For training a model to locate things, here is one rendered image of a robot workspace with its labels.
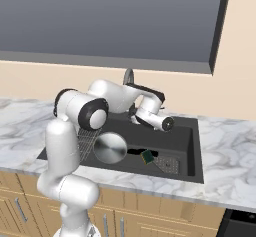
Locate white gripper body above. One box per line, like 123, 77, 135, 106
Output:
128, 103, 146, 127

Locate green sponge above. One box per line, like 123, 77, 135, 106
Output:
139, 149, 155, 166

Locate black kitchen sink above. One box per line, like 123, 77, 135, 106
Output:
36, 109, 205, 185

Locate grey curved tap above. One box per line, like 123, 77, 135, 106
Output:
122, 67, 138, 87

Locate light wood drawer front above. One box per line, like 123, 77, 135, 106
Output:
99, 187, 228, 229

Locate light wood cupboard door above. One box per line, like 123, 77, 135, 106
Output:
0, 188, 60, 237
87, 206, 115, 237
114, 210, 221, 237

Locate black dishwasher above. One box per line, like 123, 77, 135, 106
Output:
215, 208, 256, 237

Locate silver pan with black handle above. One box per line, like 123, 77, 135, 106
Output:
92, 131, 160, 165

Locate grey window with dark frame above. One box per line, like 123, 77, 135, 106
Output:
0, 0, 233, 77

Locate silver cupboard handle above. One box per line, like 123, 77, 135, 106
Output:
14, 197, 29, 223
119, 216, 126, 237
102, 213, 110, 237

